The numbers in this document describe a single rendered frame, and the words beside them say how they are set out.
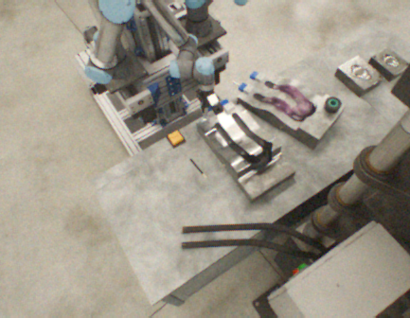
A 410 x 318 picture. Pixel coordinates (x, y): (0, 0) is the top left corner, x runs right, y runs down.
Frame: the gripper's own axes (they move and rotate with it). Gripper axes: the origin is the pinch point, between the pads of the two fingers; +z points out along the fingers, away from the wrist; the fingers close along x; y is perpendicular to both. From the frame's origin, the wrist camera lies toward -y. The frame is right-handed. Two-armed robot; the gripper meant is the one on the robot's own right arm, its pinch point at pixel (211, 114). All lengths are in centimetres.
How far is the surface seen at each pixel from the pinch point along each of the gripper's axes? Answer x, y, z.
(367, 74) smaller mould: -88, -24, 7
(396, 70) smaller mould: -102, -31, 7
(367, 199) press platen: -10, -79, -36
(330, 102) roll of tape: -54, -30, 0
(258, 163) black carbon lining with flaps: -4.5, -34.7, 5.2
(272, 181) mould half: -4.8, -45.8, 6.5
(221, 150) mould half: 6.6, -18.8, 4.0
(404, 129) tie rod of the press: -3, -75, -79
